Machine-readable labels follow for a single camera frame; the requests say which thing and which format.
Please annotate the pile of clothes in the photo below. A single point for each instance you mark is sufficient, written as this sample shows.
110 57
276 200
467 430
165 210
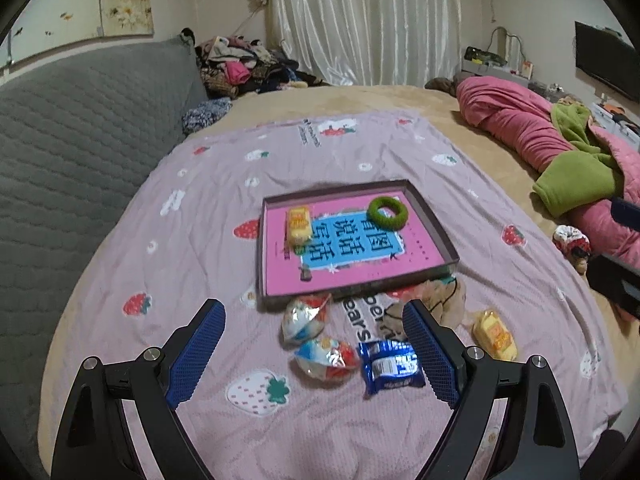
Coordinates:
235 67

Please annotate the brown cloth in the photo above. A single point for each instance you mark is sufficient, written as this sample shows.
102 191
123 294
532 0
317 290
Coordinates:
442 85

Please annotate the cluttered side table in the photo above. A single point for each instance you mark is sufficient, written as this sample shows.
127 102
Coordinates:
492 62

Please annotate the black television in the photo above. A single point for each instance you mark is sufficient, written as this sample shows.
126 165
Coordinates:
607 60

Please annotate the red white plush toy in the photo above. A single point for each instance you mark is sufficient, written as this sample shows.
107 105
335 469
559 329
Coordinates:
572 242

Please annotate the blue patterned cloth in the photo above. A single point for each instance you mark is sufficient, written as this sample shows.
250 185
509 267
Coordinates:
205 114

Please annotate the pink quilt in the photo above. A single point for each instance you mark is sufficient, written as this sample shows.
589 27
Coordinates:
510 120

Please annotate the pink strawberry print blanket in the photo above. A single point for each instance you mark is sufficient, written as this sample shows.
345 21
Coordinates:
200 240

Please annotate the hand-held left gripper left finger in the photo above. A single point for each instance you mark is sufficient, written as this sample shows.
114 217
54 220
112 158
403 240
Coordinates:
197 347

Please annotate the blue snack packet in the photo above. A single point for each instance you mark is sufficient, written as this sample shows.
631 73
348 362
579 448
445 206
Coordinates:
392 367

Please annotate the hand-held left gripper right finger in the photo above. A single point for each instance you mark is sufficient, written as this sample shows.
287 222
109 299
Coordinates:
432 347

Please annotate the red white snack packet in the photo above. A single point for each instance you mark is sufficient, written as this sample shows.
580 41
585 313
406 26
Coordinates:
305 320
325 360

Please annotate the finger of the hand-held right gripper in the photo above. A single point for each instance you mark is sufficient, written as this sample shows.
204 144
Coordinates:
627 215
615 285

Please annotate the pink book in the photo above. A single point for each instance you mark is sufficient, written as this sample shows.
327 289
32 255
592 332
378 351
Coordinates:
280 270

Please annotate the green fleece blanket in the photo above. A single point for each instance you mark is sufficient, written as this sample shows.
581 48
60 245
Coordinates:
580 175

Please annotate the pink tray box lid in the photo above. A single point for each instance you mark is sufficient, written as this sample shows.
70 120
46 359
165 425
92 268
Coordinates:
440 255

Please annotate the floral wall poster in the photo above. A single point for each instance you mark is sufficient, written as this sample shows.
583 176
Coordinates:
100 5

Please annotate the white curtain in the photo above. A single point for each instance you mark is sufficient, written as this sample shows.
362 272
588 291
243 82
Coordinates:
365 20

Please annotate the yellow snack packet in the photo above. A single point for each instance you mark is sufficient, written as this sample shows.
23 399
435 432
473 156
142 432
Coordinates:
298 225
495 335

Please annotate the beige bed sheet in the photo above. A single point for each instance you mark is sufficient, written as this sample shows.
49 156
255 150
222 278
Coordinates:
500 160

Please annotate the grey quilted headboard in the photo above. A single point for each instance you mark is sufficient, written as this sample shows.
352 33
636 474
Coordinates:
75 135

